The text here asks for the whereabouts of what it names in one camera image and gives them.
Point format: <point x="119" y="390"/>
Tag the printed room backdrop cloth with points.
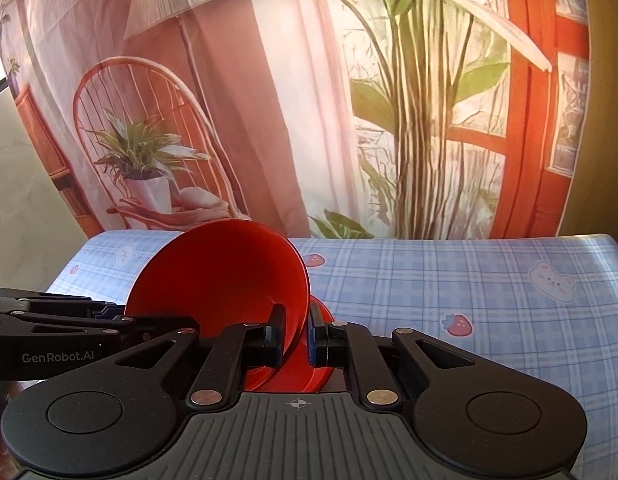
<point x="350" y="119"/>

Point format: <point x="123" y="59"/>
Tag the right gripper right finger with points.
<point x="352" y="348"/>

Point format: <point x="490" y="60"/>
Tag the blue plaid tablecloth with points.
<point x="545" y="306"/>

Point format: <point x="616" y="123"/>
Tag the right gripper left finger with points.
<point x="238" y="348"/>

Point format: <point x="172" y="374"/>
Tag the yellow curtain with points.
<point x="592" y="204"/>

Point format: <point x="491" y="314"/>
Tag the red bowl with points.
<point x="222" y="273"/>
<point x="296" y="374"/>

